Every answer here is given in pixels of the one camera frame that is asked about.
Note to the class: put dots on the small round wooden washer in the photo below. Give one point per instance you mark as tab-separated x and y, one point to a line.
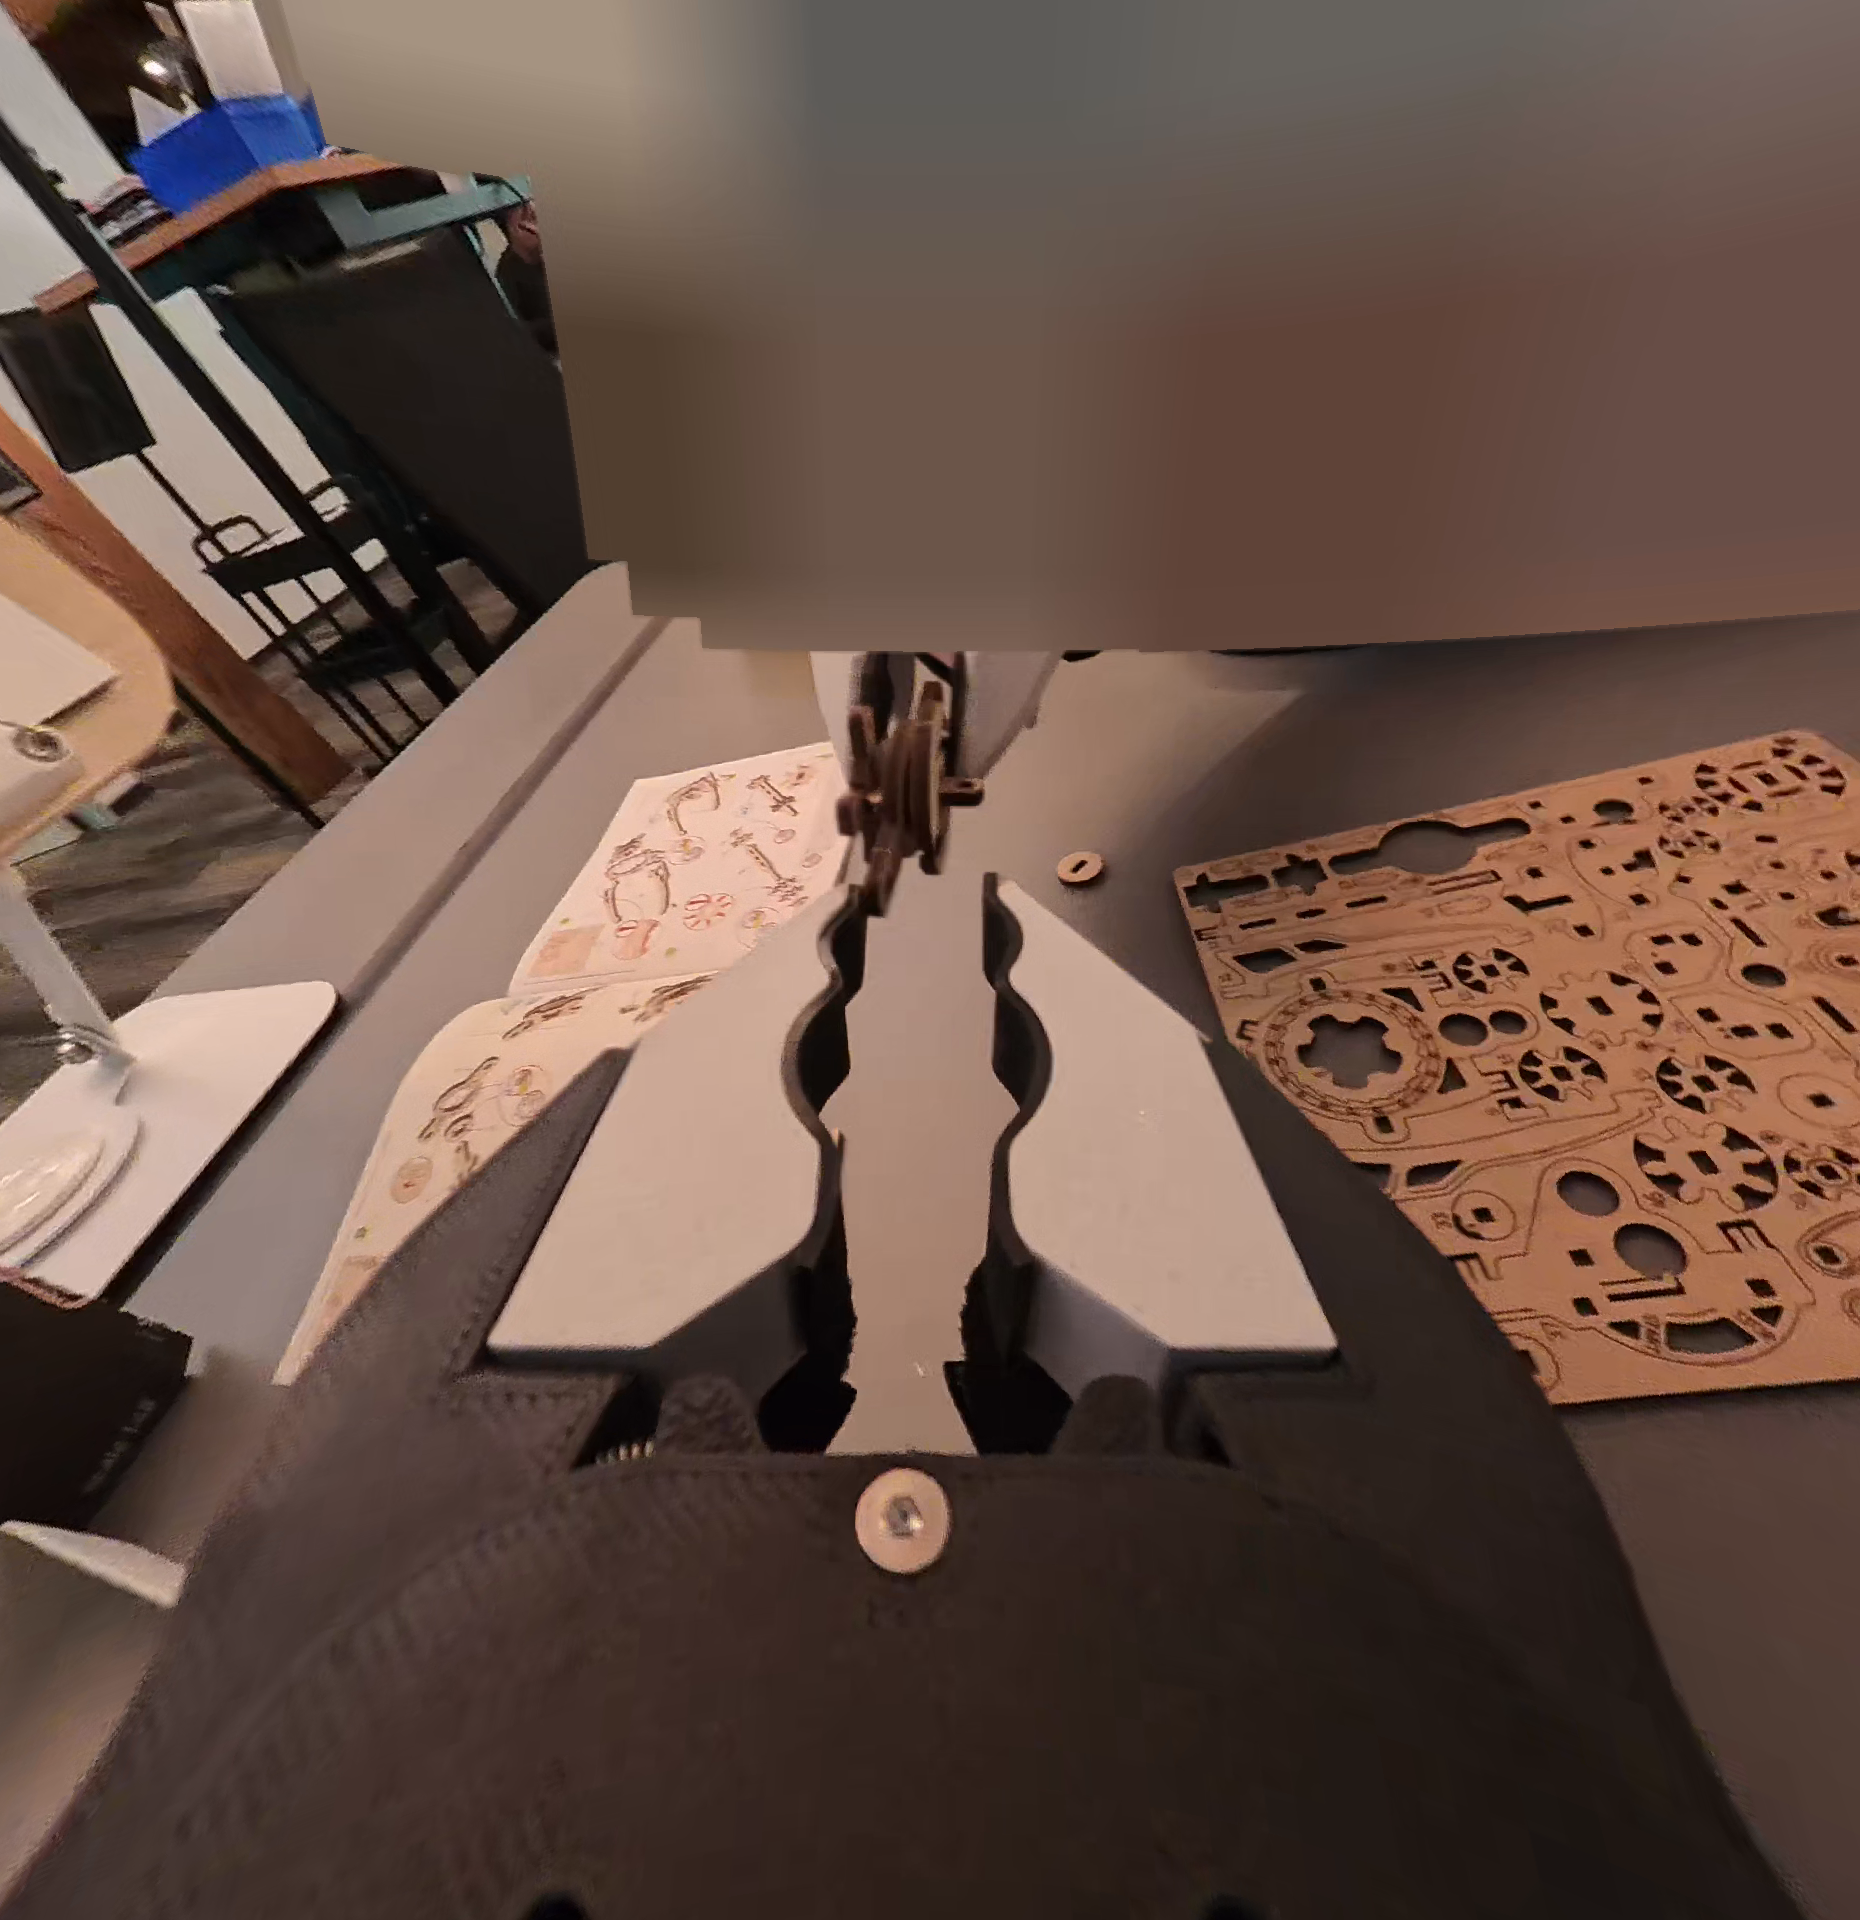
1083	866

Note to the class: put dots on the wooden beam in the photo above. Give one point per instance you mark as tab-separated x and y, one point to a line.
165	630

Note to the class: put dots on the laser-cut wooden parts sheet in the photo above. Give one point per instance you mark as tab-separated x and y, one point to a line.
1351	1118

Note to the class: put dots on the black panel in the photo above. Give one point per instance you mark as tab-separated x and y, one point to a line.
421	405

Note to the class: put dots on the white metal stand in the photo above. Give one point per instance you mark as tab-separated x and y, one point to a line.
224	1051

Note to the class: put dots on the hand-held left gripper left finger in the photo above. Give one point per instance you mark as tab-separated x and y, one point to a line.
675	1185

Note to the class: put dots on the black metal chair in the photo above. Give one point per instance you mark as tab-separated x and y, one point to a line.
331	652

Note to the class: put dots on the black hanging box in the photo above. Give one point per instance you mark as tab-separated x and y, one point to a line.
69	383

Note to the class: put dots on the black model kit box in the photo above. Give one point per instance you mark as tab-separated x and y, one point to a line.
61	1394

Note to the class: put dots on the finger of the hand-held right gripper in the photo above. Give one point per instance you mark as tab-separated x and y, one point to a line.
828	704
1005	704

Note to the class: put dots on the illustrated instruction booklet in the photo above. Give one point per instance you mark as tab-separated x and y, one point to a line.
675	855

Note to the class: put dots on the metal eyelet clip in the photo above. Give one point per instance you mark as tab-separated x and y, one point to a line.
39	740

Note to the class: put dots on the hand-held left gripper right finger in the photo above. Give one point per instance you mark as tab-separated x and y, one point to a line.
1154	1185

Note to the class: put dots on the black metal pole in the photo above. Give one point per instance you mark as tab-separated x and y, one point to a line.
195	364

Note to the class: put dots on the round clear disc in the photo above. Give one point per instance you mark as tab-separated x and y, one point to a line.
44	1185

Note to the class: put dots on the blue plastic bin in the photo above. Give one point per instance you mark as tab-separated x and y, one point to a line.
224	150

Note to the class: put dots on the wooden model assembly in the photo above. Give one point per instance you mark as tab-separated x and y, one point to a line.
909	795

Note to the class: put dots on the wooden-top desk with teal frame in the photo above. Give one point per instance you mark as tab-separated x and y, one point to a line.
271	195

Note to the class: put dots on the black framed plate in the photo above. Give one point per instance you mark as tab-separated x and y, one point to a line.
1	465

